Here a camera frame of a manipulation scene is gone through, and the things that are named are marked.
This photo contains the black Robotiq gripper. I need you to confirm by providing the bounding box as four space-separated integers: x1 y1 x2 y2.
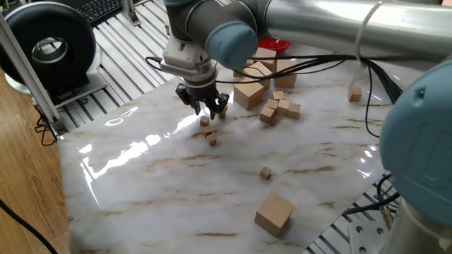
175 81 230 120

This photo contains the silver wrist adapter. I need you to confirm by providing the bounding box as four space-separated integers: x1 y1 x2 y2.
179 58 219 89

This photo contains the white marble pattern sheet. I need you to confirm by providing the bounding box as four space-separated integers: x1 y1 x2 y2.
56 0 452 254

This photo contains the red glossy bowl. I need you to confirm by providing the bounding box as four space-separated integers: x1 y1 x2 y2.
257 37 293 54

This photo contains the black computer keyboard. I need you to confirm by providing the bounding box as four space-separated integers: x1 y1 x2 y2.
61 0 142 28

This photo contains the white plastic wrist bracket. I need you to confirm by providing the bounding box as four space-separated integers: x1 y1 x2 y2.
160 37 213 84

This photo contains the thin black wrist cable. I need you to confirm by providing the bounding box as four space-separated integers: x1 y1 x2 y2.
145 56 166 72

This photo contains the thick black wrist cable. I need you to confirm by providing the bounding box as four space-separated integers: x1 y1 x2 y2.
215 54 364 85

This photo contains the white lamp base plate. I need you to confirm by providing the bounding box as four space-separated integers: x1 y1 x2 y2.
5 44 109 109

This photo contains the aluminium corner bracket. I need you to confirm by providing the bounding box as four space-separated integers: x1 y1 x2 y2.
121 0 142 28

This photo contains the tangled thin black cable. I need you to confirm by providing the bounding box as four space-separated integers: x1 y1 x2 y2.
34 111 57 147

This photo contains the thin black hanging cable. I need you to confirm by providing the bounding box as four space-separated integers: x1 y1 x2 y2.
364 65 381 138

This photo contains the aluminium frame post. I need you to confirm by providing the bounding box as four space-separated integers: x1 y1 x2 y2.
0 12 69 137

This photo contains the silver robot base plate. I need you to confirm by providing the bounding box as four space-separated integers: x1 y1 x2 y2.
347 220 389 254

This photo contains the black floor cable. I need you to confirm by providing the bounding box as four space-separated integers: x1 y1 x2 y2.
0 198 59 254

